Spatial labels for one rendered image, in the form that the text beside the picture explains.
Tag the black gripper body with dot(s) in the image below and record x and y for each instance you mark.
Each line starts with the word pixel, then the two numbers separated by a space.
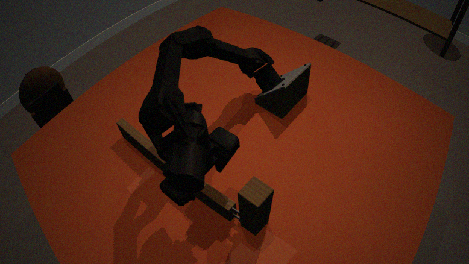
pixel 221 141

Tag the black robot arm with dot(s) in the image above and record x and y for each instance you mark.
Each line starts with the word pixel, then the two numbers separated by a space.
pixel 184 149

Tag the long wooden rail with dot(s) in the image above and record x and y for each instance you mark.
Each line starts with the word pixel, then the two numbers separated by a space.
pixel 214 199

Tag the dark wooden square post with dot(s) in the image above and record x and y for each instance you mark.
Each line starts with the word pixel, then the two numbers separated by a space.
pixel 255 200

